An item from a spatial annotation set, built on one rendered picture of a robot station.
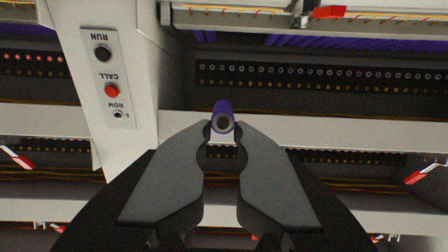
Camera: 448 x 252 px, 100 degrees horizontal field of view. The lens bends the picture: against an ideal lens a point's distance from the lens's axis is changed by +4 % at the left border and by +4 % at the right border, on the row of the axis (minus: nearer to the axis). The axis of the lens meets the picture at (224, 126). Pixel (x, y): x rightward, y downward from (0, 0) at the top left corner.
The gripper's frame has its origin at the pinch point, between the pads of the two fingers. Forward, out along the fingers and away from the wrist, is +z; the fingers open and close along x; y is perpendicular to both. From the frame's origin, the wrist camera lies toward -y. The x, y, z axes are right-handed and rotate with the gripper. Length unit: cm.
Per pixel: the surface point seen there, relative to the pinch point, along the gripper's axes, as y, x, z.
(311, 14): -7.2, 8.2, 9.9
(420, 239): 40, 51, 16
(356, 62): -0.1, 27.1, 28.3
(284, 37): -4.4, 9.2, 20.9
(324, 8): -7.5, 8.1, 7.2
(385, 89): 4.7, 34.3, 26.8
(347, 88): 4.9, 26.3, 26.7
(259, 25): -5.9, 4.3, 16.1
